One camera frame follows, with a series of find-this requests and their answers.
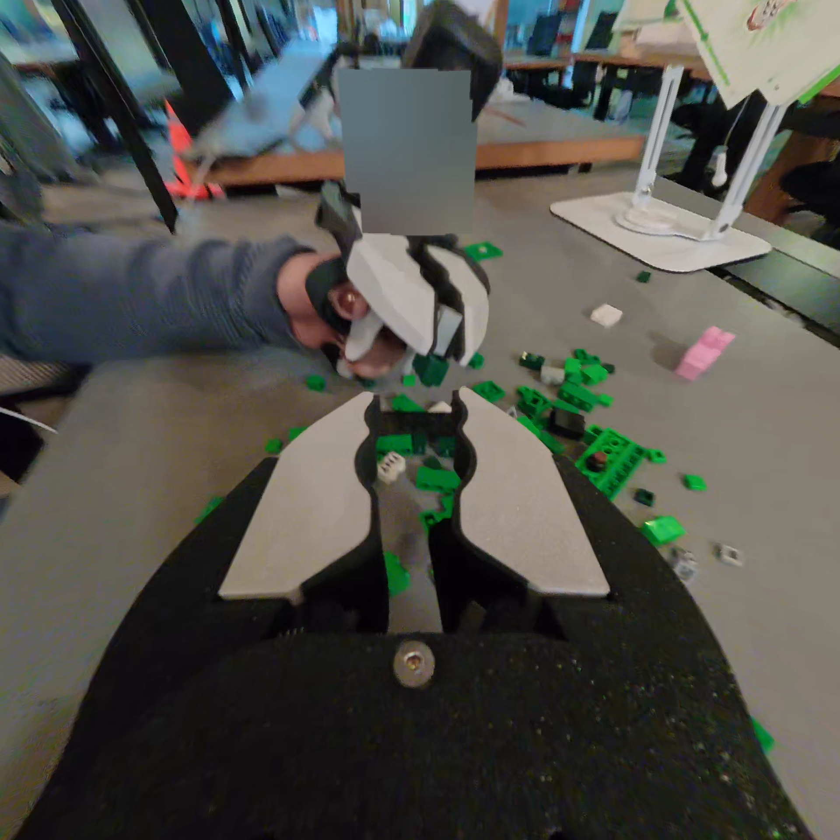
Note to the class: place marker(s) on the grey tilted panel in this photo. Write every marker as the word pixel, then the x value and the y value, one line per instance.
pixel 262 105

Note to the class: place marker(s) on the person's left forearm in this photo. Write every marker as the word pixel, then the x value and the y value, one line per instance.
pixel 131 295

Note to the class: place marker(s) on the pink brick pig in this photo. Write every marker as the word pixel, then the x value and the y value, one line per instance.
pixel 702 354

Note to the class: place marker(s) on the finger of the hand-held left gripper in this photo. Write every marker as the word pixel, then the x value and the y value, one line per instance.
pixel 394 289
pixel 474 302

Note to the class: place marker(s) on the white printed brick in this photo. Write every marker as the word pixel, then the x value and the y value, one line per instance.
pixel 390 467

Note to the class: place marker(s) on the wooden-edged grey desk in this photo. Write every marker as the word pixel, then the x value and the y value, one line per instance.
pixel 558 141

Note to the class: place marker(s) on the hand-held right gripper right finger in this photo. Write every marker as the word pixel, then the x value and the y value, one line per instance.
pixel 531 518

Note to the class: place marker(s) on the orange cone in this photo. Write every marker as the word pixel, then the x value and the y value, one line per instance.
pixel 178 164

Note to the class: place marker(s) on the black brick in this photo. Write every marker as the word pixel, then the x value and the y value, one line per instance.
pixel 565 423

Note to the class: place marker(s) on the person's left hand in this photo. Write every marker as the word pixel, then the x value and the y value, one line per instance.
pixel 298 325

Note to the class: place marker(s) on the open instruction booklet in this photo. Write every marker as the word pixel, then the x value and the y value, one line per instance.
pixel 754 46

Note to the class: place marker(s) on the small grey tile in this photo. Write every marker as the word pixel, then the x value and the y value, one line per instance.
pixel 728 554

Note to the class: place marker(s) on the green bricks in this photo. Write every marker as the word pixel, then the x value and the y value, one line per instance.
pixel 584 394

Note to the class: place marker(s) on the brown wooden table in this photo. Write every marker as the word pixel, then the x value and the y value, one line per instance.
pixel 787 157

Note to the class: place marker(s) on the white book stand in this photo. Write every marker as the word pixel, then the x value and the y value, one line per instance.
pixel 656 229

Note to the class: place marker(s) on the small light grey brick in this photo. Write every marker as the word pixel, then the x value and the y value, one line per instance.
pixel 448 331

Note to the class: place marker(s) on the black-framed glass partition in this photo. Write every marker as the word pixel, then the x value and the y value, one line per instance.
pixel 141 131

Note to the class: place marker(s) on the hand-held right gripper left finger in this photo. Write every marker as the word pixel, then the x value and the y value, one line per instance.
pixel 295 518

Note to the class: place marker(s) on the black office chair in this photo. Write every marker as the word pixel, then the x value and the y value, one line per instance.
pixel 814 190
pixel 544 33

